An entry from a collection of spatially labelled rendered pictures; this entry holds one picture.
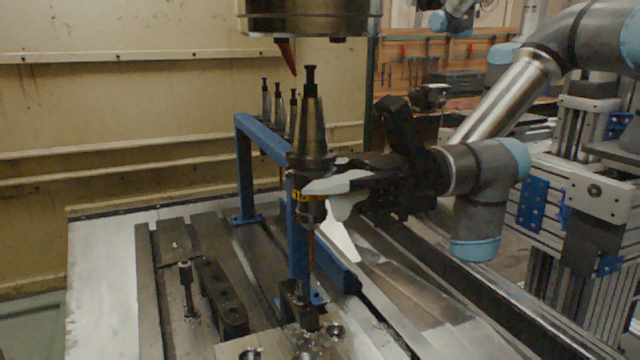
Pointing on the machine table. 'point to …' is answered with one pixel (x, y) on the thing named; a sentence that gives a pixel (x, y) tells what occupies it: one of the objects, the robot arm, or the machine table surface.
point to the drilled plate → (359, 348)
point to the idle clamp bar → (231, 326)
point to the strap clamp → (309, 320)
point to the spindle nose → (308, 18)
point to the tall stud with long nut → (187, 286)
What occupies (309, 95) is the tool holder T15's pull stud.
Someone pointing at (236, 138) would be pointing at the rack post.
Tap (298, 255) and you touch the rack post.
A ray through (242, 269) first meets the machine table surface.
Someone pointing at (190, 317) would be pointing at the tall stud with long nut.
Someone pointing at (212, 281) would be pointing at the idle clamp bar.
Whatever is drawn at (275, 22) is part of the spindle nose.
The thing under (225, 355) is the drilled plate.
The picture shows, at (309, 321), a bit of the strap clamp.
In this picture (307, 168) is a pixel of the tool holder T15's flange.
